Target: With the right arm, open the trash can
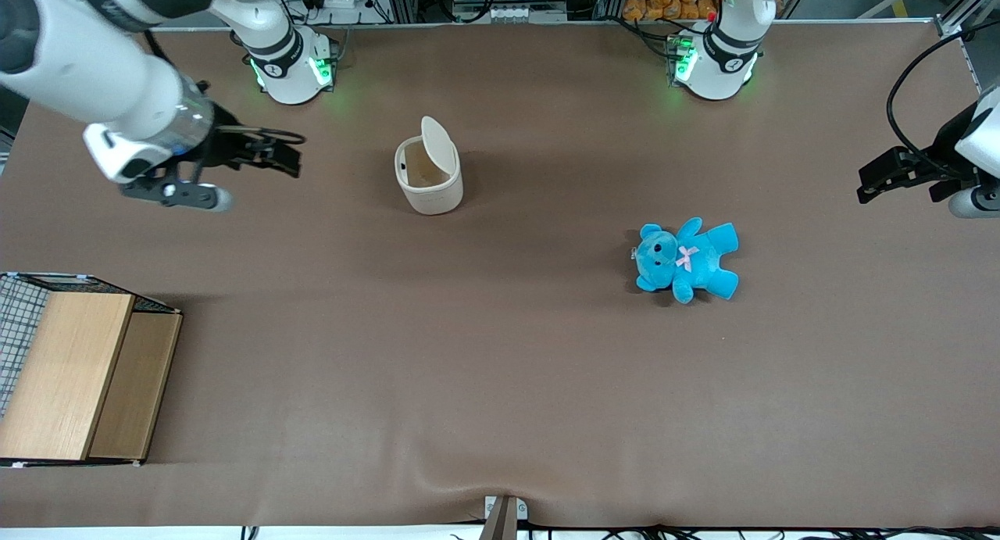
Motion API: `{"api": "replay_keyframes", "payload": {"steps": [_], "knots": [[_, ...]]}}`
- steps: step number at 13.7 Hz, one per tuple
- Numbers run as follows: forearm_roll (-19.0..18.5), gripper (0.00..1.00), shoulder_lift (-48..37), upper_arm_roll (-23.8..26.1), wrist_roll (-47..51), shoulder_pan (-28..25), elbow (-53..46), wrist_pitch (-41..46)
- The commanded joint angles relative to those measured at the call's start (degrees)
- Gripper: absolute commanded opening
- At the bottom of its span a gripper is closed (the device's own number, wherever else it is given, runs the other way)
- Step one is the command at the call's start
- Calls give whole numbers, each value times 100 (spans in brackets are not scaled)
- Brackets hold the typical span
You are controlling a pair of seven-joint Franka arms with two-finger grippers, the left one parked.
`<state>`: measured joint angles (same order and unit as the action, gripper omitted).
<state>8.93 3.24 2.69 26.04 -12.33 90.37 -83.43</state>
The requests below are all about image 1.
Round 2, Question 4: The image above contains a grey metal table bracket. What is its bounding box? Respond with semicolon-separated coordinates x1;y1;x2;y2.
483;495;529;540

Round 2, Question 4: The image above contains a cream lidded trash can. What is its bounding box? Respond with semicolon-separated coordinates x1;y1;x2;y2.
393;116;464;216

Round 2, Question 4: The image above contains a wooden box with wire basket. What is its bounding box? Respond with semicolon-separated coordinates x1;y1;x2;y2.
0;272;183;469

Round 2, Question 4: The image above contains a light wooden board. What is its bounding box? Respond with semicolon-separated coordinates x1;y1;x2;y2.
0;292;136;461

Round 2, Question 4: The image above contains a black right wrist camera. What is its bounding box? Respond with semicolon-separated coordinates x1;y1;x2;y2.
209;124;302;179

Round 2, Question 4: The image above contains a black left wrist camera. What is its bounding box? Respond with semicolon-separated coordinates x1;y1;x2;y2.
857;145;942;206

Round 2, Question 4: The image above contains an aluminium frame post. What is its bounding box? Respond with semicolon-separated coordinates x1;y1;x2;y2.
934;0;1000;38

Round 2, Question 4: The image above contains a blue teddy bear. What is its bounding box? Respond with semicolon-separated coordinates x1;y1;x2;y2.
631;217;740;305

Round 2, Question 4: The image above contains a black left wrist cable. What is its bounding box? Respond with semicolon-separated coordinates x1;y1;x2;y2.
887;26;1000;170

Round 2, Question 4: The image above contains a white terminal block row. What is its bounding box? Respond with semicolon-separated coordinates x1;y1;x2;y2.
484;5;568;23

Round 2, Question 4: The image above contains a dark wooden board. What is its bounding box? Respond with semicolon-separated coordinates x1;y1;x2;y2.
88;312;182;460

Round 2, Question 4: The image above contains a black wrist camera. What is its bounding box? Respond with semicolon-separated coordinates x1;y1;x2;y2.
857;145;942;206
209;124;302;179

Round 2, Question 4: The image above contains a brown table cloth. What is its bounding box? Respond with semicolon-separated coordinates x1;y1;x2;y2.
0;20;1000;529

